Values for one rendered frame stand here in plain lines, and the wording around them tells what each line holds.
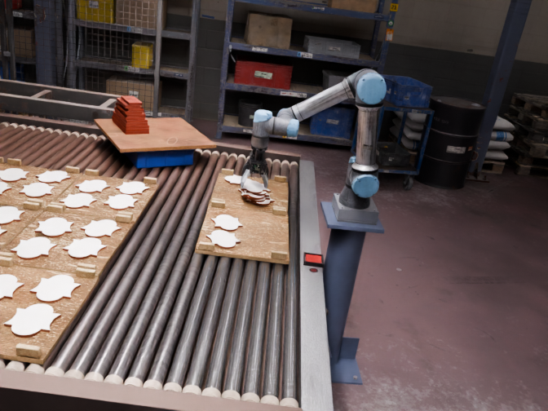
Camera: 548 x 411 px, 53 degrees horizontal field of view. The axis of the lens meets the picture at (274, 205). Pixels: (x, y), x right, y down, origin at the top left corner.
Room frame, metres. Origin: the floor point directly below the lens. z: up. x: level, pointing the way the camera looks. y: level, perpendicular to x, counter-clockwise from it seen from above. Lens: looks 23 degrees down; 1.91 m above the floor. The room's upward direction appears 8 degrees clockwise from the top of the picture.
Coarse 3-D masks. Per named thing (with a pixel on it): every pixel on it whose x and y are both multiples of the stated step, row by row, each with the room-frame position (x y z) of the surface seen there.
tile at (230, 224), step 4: (220, 216) 2.06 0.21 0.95; (224, 216) 2.06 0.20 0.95; (228, 216) 2.07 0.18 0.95; (212, 220) 2.02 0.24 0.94; (216, 220) 2.01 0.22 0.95; (220, 220) 2.02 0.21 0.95; (224, 220) 2.02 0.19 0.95; (228, 220) 2.03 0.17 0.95; (232, 220) 2.03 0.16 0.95; (236, 220) 2.04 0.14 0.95; (216, 224) 1.97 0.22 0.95; (220, 224) 1.98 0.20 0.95; (224, 224) 1.99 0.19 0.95; (228, 224) 1.99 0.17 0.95; (232, 224) 2.00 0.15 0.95; (236, 224) 2.00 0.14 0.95; (240, 224) 2.01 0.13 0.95; (224, 228) 1.95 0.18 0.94; (228, 228) 1.95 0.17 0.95; (232, 228) 1.96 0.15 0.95; (236, 228) 1.97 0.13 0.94
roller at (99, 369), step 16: (192, 176) 2.53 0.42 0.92; (176, 208) 2.13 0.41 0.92; (176, 224) 2.01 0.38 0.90; (160, 240) 1.83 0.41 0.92; (160, 256) 1.73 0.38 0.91; (144, 272) 1.58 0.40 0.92; (144, 288) 1.51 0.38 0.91; (128, 304) 1.39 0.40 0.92; (128, 320) 1.32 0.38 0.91; (112, 336) 1.23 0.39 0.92; (112, 352) 1.18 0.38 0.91; (96, 368) 1.10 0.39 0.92
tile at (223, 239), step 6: (216, 234) 1.89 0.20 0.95; (222, 234) 1.90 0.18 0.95; (228, 234) 1.90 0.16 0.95; (234, 234) 1.91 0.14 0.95; (210, 240) 1.85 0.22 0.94; (216, 240) 1.84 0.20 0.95; (222, 240) 1.85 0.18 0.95; (228, 240) 1.86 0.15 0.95; (234, 240) 1.86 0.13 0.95; (222, 246) 1.80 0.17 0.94; (228, 246) 1.81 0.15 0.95; (234, 246) 1.83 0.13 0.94
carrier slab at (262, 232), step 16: (208, 208) 2.14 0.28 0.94; (224, 208) 2.16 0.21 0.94; (208, 224) 1.98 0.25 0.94; (256, 224) 2.05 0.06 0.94; (272, 224) 2.07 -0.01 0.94; (288, 224) 2.09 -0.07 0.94; (208, 240) 1.85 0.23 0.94; (240, 240) 1.89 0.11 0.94; (256, 240) 1.91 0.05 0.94; (272, 240) 1.93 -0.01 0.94; (288, 240) 1.95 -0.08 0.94; (224, 256) 1.77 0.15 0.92; (240, 256) 1.77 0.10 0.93; (256, 256) 1.78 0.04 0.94; (288, 256) 1.81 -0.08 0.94
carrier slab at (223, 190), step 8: (224, 176) 2.55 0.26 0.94; (216, 184) 2.42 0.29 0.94; (224, 184) 2.44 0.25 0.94; (232, 184) 2.45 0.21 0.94; (272, 184) 2.53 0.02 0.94; (280, 184) 2.54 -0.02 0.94; (216, 192) 2.32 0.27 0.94; (224, 192) 2.34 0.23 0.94; (232, 192) 2.35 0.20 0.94; (240, 192) 2.36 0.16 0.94; (272, 192) 2.42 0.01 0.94; (280, 192) 2.44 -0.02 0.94; (232, 200) 2.27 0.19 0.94; (240, 200) 2.28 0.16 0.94; (280, 200) 2.34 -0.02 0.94; (232, 208) 2.18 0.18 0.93; (240, 208) 2.19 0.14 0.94; (248, 208) 2.20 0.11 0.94; (256, 208) 2.21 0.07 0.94; (264, 208) 2.23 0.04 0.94
